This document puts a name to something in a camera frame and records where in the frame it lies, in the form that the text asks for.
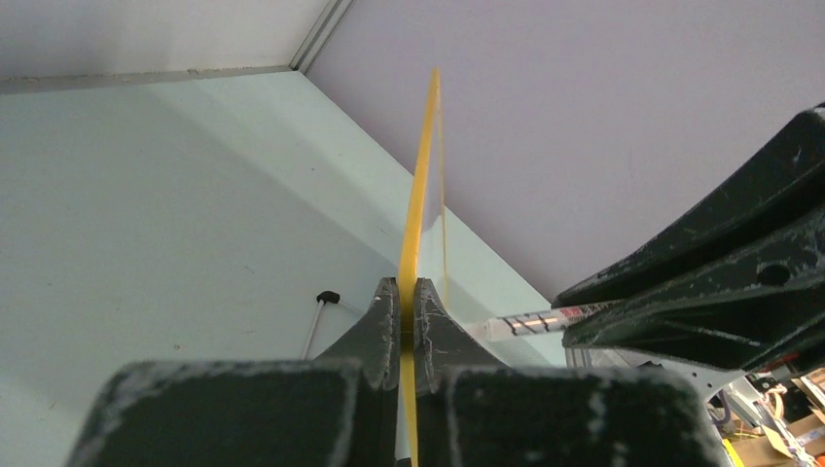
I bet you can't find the yellow framed whiteboard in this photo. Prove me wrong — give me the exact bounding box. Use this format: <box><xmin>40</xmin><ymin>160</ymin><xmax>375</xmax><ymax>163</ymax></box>
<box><xmin>396</xmin><ymin>68</ymin><xmax>448</xmax><ymax>466</ymax></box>

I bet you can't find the whiteboard wire stand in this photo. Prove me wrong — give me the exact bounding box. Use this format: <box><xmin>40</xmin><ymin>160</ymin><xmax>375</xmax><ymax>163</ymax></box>
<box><xmin>301</xmin><ymin>290</ymin><xmax>365</xmax><ymax>360</ymax></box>

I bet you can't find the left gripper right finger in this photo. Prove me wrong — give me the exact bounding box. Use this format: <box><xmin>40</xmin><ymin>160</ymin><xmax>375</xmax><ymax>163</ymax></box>
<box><xmin>412</xmin><ymin>278</ymin><xmax>726</xmax><ymax>467</ymax></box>

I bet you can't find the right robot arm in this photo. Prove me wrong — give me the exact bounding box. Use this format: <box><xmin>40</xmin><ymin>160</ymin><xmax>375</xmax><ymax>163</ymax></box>
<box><xmin>554</xmin><ymin>105</ymin><xmax>824</xmax><ymax>399</ymax></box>

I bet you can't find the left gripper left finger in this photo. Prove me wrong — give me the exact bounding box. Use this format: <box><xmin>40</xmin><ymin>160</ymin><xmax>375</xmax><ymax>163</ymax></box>
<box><xmin>67</xmin><ymin>277</ymin><xmax>400</xmax><ymax>466</ymax></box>

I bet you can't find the black whiteboard marker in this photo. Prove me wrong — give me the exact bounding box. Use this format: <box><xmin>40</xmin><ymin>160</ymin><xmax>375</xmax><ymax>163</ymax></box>
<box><xmin>467</xmin><ymin>303</ymin><xmax>611</xmax><ymax>341</ymax></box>

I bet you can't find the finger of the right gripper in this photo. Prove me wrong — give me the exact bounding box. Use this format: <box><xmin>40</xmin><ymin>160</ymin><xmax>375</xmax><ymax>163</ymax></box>
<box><xmin>554</xmin><ymin>106</ymin><xmax>824</xmax><ymax>373</ymax></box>

